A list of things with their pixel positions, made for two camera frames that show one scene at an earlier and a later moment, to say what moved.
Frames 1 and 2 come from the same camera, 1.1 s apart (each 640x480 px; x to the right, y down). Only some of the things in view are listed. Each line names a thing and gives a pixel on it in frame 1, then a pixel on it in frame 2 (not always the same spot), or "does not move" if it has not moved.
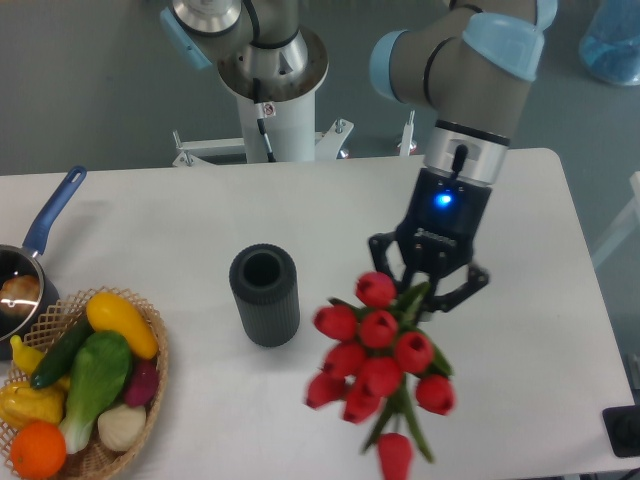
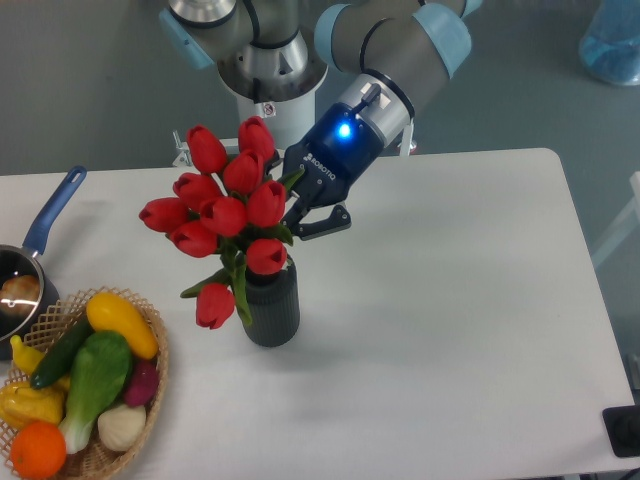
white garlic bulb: (121, 428) does not move
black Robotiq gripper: (439, 234) -> (338, 149)
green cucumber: (60, 353) does not move
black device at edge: (622, 428) does not move
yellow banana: (25, 358) does not move
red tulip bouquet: (375, 355) -> (230, 204)
